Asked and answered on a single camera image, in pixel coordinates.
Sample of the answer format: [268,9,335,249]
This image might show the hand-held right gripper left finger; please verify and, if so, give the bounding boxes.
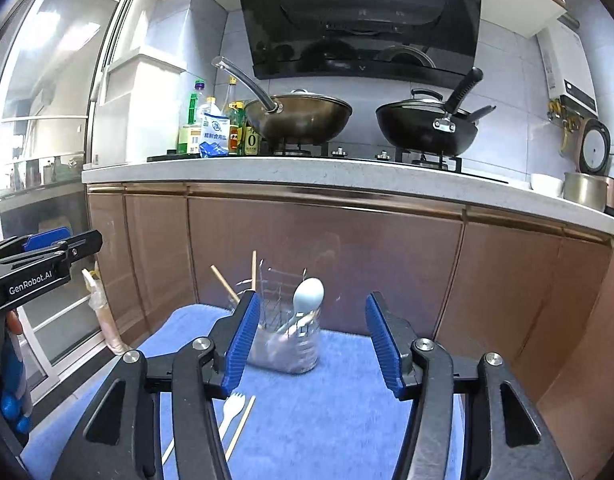
[51,291,262,480]

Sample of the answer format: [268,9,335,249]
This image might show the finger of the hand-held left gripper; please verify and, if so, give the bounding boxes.
[22,226,72,252]
[37,230,104,268]

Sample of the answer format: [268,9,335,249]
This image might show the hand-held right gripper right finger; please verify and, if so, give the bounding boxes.
[365,292,572,480]

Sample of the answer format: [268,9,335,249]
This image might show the clear plastic utensil holder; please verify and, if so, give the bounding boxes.
[234,259,322,375]

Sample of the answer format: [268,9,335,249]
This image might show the white plastic fork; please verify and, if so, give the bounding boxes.
[218,392,246,441]

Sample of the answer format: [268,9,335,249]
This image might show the light blue plastic spoon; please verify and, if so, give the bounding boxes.
[274,277,326,338]

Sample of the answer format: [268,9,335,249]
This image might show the person's left hand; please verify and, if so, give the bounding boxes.
[1,310,35,433]

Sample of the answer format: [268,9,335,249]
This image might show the clear plastic bag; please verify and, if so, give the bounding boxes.
[82,262,125,356]

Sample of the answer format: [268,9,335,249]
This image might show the blue towel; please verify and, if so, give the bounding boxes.
[21,304,462,480]

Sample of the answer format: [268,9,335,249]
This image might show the brown kitchen base cabinet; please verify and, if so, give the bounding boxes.
[86,182,614,480]

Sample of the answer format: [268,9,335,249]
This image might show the blue and white salt bag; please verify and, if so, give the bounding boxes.
[199,114,231,157]

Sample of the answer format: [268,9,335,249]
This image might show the green-capped plastic bottle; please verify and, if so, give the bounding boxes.
[178,80,206,156]

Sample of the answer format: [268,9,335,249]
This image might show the sliding glass door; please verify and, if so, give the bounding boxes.
[0,0,148,396]

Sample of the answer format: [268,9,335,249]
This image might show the black gas stove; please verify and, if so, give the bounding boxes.
[147,142,510,183]

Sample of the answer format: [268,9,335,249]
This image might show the cooking oil bottle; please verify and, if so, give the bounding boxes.
[237,100,262,157]

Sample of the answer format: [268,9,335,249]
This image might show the tall yellow-capped bottle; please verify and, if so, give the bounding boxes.
[222,76,240,121]

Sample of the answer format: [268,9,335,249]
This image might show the black wok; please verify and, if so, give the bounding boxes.
[376,67,496,157]

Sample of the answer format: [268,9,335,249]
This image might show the white bowl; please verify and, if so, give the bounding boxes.
[530,173,565,197]

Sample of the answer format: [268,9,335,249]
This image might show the glass pot lid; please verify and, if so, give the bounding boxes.
[411,89,470,116]

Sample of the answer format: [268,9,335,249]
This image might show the stainless steel pot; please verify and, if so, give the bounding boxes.
[563,172,608,212]

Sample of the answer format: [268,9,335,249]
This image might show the gas pipes and valves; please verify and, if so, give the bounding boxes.
[547,100,582,152]

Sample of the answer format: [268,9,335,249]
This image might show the rice cooker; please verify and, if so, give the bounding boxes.
[577,117,614,177]

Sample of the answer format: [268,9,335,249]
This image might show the white water heater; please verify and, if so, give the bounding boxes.
[536,20,598,113]

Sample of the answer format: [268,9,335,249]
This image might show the black range hood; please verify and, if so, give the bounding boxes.
[233,0,482,90]

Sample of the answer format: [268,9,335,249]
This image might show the brown wok with long handle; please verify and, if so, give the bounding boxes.
[212,56,353,147]

